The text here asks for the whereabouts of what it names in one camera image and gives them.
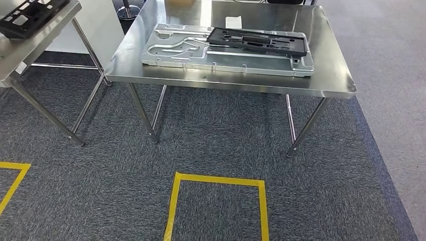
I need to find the black plastic bracket part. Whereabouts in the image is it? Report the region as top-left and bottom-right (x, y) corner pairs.
(0, 0), (70, 40)
(206, 27), (308, 57)

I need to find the stainless steel table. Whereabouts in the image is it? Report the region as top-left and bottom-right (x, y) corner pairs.
(104, 0), (357, 159)
(0, 0), (112, 147)

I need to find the machined aluminium plate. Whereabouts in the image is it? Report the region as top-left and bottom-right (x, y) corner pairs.
(141, 23), (315, 78)

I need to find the white paper sheet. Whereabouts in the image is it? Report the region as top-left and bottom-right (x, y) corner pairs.
(225, 16), (243, 30)

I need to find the yellow floor tape square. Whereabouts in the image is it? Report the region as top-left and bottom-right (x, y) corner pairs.
(163, 172), (270, 241)
(0, 162), (31, 215)

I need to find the white cabinet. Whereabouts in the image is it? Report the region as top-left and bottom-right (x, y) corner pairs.
(45, 0), (126, 69)

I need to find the chrome stanchion post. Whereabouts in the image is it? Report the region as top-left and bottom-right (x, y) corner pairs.
(116, 0), (141, 20)

